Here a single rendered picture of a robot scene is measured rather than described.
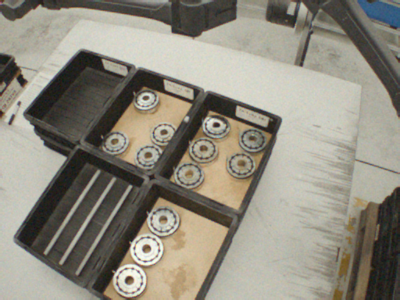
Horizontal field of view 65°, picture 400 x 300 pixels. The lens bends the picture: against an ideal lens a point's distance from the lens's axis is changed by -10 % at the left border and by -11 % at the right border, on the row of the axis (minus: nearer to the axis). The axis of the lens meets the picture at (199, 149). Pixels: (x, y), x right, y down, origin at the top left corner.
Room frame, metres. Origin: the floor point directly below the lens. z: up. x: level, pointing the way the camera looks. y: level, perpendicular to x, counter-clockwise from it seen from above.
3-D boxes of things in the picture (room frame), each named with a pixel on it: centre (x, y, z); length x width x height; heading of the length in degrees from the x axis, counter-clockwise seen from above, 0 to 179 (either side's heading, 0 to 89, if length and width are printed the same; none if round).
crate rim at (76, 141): (0.88, 0.46, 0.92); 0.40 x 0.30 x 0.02; 153
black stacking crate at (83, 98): (0.88, 0.46, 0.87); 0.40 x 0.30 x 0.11; 153
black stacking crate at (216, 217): (0.25, 0.11, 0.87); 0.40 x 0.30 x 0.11; 153
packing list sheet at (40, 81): (1.04, 0.78, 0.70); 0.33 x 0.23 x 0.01; 158
